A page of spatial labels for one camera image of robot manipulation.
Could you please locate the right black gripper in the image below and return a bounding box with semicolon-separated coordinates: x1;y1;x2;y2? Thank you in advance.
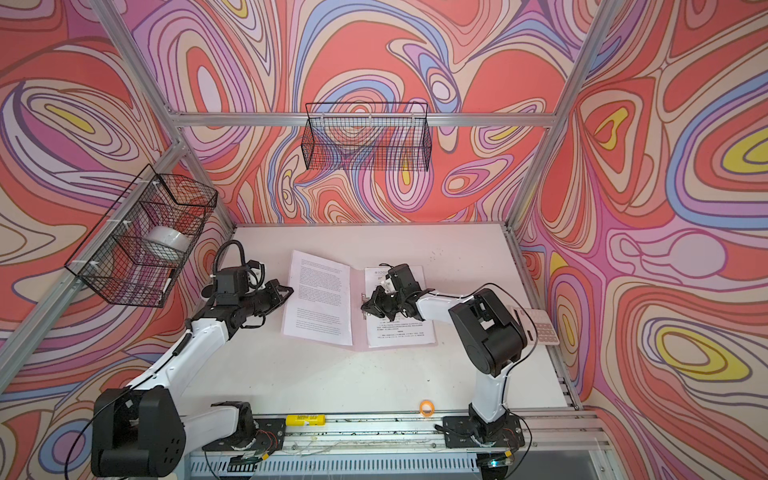
361;285;406;321

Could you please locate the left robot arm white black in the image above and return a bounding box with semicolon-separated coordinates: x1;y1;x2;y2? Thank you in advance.
91;261;294;478

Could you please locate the black wire basket back wall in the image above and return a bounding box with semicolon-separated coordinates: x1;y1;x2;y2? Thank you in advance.
301;101;432;172

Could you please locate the yellow label block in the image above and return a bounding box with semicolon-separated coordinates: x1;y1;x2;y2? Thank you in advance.
285;414;326;427

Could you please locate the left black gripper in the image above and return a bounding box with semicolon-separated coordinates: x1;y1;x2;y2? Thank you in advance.
237;279;293;319

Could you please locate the pink folder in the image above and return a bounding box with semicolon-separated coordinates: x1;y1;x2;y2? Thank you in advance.
281;263;439;353

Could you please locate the white tape roll in basket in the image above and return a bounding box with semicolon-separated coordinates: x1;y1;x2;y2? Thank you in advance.
144;225;191;263

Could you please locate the black wire basket left wall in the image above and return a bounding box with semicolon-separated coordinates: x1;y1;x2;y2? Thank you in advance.
65;166;218;308

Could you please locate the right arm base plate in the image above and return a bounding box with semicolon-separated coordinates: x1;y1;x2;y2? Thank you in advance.
435;414;526;452

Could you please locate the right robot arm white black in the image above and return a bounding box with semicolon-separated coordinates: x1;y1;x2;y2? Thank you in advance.
361;264;529;453

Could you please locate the printed paper sheet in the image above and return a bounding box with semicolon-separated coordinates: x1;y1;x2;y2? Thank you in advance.
282;250;353;347
363;266;436;349

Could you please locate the black wire basket wall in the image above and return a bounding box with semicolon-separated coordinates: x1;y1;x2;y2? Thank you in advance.
65;166;218;308
301;101;432;172

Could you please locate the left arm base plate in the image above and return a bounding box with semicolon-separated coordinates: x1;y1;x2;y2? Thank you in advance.
202;417;286;454

